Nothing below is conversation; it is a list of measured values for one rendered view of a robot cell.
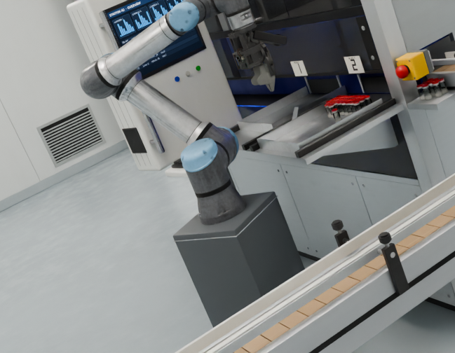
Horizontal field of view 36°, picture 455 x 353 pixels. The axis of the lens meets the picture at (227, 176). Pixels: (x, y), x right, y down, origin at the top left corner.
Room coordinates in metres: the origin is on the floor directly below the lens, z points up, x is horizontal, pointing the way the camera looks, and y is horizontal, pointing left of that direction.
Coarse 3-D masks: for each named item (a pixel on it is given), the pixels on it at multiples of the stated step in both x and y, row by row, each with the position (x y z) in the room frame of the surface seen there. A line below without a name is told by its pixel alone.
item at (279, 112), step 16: (288, 96) 2.75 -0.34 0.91; (304, 96) 2.77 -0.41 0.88; (320, 96) 2.66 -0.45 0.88; (336, 96) 2.53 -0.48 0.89; (256, 112) 2.69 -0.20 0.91; (272, 112) 2.71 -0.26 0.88; (288, 112) 2.62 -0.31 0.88; (240, 128) 2.65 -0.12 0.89; (256, 128) 2.53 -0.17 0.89; (272, 128) 2.42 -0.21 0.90
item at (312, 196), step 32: (448, 128) 2.19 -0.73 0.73; (256, 160) 3.23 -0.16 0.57; (448, 160) 2.18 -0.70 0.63; (256, 192) 3.36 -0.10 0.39; (288, 192) 3.05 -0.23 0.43; (320, 192) 2.79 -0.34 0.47; (352, 192) 2.58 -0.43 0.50; (384, 192) 2.39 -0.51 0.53; (416, 192) 2.22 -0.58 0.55; (288, 224) 3.16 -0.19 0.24; (320, 224) 2.88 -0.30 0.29; (352, 224) 2.65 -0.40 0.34; (320, 256) 2.98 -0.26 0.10; (448, 288) 2.22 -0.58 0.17
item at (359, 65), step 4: (352, 56) 2.32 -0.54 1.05; (356, 56) 2.29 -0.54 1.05; (348, 60) 2.34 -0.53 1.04; (356, 60) 2.30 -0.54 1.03; (360, 60) 2.28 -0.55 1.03; (348, 64) 2.35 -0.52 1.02; (356, 64) 2.31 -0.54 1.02; (360, 64) 2.29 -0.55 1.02; (348, 68) 2.35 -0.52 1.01; (352, 68) 2.33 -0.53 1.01; (356, 68) 2.31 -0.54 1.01; (360, 68) 2.29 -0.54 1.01; (352, 72) 2.34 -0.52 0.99; (356, 72) 2.32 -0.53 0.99; (360, 72) 2.30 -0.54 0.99; (364, 72) 2.28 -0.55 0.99
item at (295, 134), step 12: (324, 108) 2.40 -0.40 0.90; (372, 108) 2.17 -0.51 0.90; (300, 120) 2.36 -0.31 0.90; (312, 120) 2.37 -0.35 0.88; (324, 120) 2.31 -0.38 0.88; (348, 120) 2.13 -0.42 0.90; (276, 132) 2.32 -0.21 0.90; (288, 132) 2.34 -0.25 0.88; (300, 132) 2.29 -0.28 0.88; (312, 132) 2.23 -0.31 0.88; (324, 132) 2.09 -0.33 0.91; (264, 144) 2.26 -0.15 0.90; (276, 144) 2.18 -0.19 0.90; (288, 144) 2.11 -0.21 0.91; (300, 144) 2.06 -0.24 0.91
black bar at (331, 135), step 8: (384, 104) 2.16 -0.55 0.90; (392, 104) 2.17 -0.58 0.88; (368, 112) 2.14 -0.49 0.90; (376, 112) 2.15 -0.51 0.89; (352, 120) 2.12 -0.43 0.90; (360, 120) 2.12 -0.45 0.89; (344, 128) 2.10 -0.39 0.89; (328, 136) 2.07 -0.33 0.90; (336, 136) 2.08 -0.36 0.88; (312, 144) 2.05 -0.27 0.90; (320, 144) 2.06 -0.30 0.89; (296, 152) 2.04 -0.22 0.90; (304, 152) 2.04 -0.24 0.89
